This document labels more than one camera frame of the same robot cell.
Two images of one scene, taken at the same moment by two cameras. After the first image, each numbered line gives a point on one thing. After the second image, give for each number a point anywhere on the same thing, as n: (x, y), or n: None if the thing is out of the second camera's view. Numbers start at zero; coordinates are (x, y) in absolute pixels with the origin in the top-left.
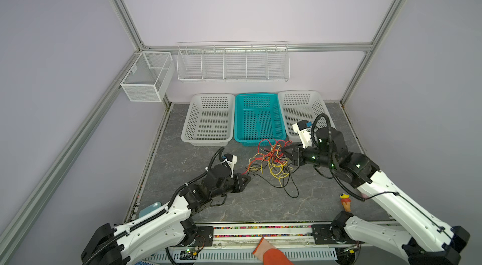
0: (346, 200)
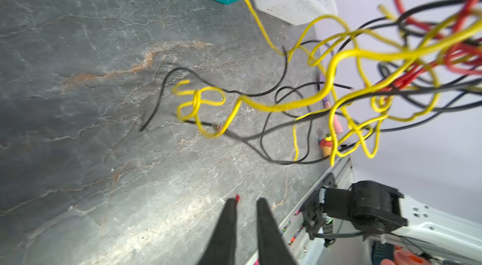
0: (326, 145)
